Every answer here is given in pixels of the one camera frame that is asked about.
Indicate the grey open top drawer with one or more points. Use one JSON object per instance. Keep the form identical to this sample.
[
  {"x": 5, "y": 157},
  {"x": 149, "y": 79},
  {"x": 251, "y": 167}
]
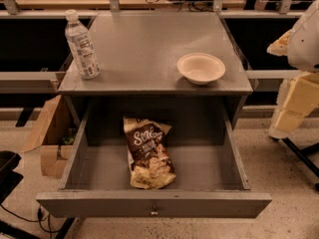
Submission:
[{"x": 193, "y": 170}]

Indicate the brown cardboard box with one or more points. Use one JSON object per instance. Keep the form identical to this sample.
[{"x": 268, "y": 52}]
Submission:
[{"x": 53, "y": 134}]

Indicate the white paper bowl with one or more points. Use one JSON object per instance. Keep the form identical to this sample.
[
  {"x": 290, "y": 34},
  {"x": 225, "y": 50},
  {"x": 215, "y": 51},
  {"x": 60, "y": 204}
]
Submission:
[{"x": 201, "y": 68}]

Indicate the clear plastic water bottle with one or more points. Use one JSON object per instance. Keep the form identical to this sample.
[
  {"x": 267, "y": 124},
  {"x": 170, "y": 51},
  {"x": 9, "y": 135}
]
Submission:
[{"x": 81, "y": 46}]

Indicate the black stand leg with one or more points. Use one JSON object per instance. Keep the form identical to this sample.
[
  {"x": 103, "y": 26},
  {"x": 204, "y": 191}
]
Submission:
[{"x": 303, "y": 154}]

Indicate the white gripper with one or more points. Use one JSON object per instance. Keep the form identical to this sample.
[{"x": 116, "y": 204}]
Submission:
[{"x": 305, "y": 47}]

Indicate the grey cabinet counter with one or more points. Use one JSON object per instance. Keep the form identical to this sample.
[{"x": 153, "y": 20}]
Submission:
[{"x": 138, "y": 52}]

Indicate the brown chip bag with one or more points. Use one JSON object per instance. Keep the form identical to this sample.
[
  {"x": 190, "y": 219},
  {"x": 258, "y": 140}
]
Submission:
[{"x": 149, "y": 161}]

